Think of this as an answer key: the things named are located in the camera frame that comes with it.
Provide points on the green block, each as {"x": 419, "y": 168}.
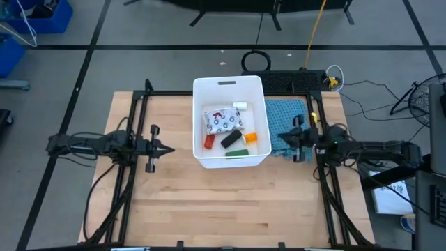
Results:
{"x": 237, "y": 153}

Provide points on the black metal table frame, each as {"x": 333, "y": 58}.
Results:
{"x": 137, "y": 104}

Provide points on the black frame clamp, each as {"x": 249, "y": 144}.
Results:
{"x": 282, "y": 245}
{"x": 180, "y": 244}

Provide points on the black stand legs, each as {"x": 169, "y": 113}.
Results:
{"x": 198, "y": 17}

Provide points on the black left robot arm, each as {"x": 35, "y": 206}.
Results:
{"x": 97, "y": 144}

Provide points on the white printed paper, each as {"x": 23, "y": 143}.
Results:
{"x": 390, "y": 200}

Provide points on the orange block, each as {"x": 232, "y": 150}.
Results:
{"x": 251, "y": 138}

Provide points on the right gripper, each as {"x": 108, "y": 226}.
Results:
{"x": 306, "y": 137}

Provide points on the yellow tag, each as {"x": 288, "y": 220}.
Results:
{"x": 314, "y": 117}

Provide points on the black floor fan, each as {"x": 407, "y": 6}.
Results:
{"x": 423, "y": 101}

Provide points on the black perforated box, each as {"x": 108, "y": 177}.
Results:
{"x": 292, "y": 81}

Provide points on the white plastic bin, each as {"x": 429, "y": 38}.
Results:
{"x": 226, "y": 92}

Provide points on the black bandage roll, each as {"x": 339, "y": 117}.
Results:
{"x": 231, "y": 138}

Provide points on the blue bin with items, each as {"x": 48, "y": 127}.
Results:
{"x": 52, "y": 21}

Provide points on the white patterned pouch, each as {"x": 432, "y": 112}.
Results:
{"x": 223, "y": 120}

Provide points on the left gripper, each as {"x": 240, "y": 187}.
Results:
{"x": 153, "y": 148}

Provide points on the white pill bottle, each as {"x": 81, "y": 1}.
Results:
{"x": 240, "y": 105}

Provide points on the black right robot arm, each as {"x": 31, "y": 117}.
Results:
{"x": 376, "y": 150}

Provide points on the yellow plug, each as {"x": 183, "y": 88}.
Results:
{"x": 333, "y": 82}

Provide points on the teal patterned cloth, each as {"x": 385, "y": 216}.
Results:
{"x": 282, "y": 115}

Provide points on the red bottle white cap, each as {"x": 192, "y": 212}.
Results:
{"x": 209, "y": 141}

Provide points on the black slanted bar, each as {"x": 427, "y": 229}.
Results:
{"x": 393, "y": 174}

